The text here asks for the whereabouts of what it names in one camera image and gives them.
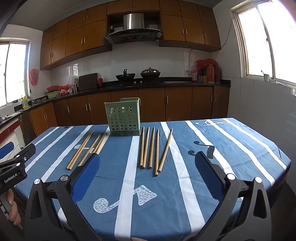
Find small kitchen window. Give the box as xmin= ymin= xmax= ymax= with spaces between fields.
xmin=0 ymin=39 xmax=31 ymax=107

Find red hanging plastic bag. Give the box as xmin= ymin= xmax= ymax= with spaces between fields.
xmin=29 ymin=69 xmax=39 ymax=86

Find dark bottle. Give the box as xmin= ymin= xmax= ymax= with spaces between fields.
xmin=214 ymin=65 xmax=222 ymax=84

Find black gas stove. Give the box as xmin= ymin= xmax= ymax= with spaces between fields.
xmin=120 ymin=80 xmax=164 ymax=85

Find wooden base cabinets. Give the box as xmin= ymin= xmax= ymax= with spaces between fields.
xmin=20 ymin=86 xmax=230 ymax=137

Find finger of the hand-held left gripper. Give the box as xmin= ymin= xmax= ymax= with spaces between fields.
xmin=0 ymin=142 xmax=15 ymax=158
xmin=9 ymin=143 xmax=36 ymax=166

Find dark lidded pot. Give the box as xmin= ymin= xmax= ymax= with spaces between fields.
xmin=140 ymin=67 xmax=161 ymax=80

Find steel range hood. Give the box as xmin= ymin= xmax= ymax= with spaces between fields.
xmin=106 ymin=13 xmax=162 ymax=44

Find black wok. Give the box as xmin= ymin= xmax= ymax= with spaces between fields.
xmin=116 ymin=69 xmax=136 ymax=84

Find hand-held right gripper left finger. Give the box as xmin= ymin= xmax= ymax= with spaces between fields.
xmin=24 ymin=153 xmax=109 ymax=241

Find red jug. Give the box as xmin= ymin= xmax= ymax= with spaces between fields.
xmin=207 ymin=65 xmax=215 ymax=83

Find wooden wall cabinets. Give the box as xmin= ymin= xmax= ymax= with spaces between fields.
xmin=40 ymin=0 xmax=222 ymax=70

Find green perforated utensil holder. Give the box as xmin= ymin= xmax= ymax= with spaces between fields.
xmin=105 ymin=98 xmax=141 ymax=137

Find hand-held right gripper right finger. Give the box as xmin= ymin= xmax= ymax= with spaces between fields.
xmin=192 ymin=151 xmax=272 ymax=241

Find large kitchen window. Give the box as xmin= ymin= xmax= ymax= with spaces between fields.
xmin=229 ymin=0 xmax=296 ymax=88

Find blue white striped tablecloth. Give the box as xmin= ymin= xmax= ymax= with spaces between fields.
xmin=14 ymin=118 xmax=291 ymax=241

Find white power cable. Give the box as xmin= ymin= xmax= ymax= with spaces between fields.
xmin=185 ymin=22 xmax=234 ymax=71

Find person's left hand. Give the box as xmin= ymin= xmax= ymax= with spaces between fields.
xmin=6 ymin=189 xmax=22 ymax=226

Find dark cutting board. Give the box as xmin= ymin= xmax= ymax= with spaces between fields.
xmin=79 ymin=73 xmax=98 ymax=91

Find black kitchen countertop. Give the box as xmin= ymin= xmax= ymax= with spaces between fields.
xmin=0 ymin=79 xmax=231 ymax=127

